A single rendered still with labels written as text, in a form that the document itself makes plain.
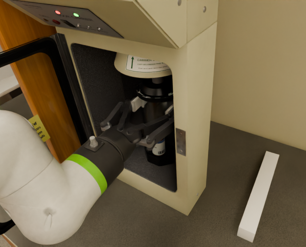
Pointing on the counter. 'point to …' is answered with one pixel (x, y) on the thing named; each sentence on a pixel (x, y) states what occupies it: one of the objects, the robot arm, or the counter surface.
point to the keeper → (180, 141)
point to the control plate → (48, 10)
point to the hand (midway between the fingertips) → (158, 102)
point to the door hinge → (60, 38)
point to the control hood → (133, 18)
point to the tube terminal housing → (178, 89)
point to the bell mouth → (140, 66)
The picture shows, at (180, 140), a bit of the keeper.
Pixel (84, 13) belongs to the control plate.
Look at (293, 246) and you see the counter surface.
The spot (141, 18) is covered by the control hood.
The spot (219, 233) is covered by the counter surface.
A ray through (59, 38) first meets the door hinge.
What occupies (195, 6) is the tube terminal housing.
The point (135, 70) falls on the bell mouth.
